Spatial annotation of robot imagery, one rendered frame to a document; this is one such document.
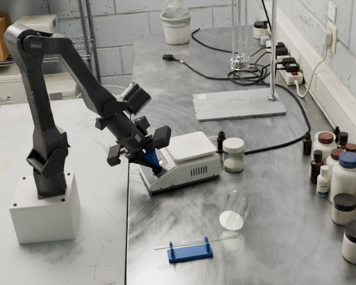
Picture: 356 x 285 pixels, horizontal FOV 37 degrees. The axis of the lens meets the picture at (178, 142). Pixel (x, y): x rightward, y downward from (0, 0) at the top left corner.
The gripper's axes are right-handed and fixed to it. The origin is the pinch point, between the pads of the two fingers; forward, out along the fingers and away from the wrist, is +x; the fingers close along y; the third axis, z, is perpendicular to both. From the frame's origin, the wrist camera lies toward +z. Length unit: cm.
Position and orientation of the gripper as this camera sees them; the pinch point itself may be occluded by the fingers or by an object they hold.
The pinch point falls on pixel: (149, 158)
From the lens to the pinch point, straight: 140.5
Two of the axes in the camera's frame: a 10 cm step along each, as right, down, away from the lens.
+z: 1.1, -7.0, 7.1
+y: -8.4, 3.1, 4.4
